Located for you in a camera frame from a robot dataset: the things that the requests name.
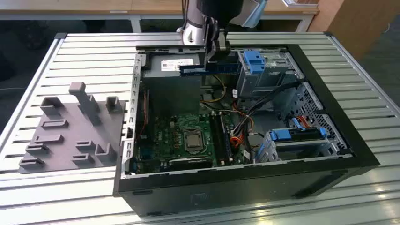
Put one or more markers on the CPU socket metal frame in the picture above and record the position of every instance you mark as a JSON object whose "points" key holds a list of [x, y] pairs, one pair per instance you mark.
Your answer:
{"points": [[184, 143]]}

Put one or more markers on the wooden cabinet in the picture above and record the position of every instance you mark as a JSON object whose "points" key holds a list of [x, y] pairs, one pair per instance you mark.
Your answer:
{"points": [[358, 23]]}

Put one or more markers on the grey parts rack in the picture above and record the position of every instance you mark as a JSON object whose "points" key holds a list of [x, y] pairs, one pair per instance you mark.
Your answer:
{"points": [[62, 145]]}

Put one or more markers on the black RAM slot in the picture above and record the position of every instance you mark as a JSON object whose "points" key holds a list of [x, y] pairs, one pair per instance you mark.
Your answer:
{"points": [[214, 138]]}

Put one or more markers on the round grey case speaker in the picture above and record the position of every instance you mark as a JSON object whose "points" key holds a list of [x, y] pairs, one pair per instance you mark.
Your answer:
{"points": [[256, 140]]}

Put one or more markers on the wooden desk white frame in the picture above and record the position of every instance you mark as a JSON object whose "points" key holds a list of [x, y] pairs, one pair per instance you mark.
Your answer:
{"points": [[93, 5]]}

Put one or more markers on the grey power supply unit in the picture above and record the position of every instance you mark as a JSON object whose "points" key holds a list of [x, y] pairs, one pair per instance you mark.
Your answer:
{"points": [[172, 89]]}

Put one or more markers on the blue RAM stick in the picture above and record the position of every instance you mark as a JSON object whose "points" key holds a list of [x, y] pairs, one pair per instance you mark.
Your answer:
{"points": [[193, 70]]}

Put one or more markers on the blue disk carrier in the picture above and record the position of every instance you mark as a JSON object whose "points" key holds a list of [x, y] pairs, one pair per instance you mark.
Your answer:
{"points": [[281, 135]]}

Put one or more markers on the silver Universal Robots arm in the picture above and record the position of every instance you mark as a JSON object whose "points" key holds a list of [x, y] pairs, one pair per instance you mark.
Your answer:
{"points": [[193, 23]]}

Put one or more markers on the silver CPU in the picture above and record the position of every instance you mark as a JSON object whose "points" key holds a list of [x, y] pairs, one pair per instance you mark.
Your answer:
{"points": [[193, 142]]}

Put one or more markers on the black open PC case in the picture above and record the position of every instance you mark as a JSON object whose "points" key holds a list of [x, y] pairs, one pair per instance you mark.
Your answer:
{"points": [[218, 187]]}

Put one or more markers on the blue plastic drive latch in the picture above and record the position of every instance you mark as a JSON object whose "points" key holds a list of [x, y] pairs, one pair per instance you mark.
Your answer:
{"points": [[253, 61]]}

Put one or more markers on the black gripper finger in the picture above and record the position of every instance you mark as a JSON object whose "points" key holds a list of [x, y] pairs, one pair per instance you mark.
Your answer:
{"points": [[222, 47], [210, 37]]}

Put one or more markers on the green motherboard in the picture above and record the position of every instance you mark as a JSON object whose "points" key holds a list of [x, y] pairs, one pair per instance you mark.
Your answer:
{"points": [[162, 131]]}

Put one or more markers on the grey metal disk bay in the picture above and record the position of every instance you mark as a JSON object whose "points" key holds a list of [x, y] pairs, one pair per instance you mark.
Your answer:
{"points": [[312, 146]]}

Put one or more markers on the black graphics card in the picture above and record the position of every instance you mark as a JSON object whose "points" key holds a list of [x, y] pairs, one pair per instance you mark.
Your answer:
{"points": [[190, 162]]}

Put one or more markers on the grey metal drive cage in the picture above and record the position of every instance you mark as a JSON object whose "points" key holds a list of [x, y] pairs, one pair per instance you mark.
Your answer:
{"points": [[268, 79]]}

